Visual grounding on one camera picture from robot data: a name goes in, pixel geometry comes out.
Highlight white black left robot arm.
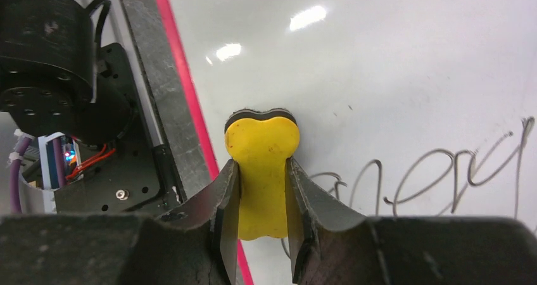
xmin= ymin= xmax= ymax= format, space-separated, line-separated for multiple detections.
xmin=1 ymin=0 xmax=238 ymax=284

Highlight pink framed whiteboard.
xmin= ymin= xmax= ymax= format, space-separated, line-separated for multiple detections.
xmin=156 ymin=0 xmax=536 ymax=284

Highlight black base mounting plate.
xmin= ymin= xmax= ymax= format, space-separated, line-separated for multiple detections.
xmin=54 ymin=42 xmax=186 ymax=215

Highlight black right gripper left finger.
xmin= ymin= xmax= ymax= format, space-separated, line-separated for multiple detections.
xmin=1 ymin=160 xmax=239 ymax=284

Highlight yellow bone shaped eraser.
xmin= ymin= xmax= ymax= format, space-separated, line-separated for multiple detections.
xmin=224 ymin=108 xmax=300 ymax=241

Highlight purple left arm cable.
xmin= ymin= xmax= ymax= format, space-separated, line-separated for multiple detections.
xmin=8 ymin=130 xmax=34 ymax=215

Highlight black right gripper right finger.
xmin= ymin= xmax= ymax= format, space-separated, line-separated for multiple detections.
xmin=285 ymin=158 xmax=536 ymax=284

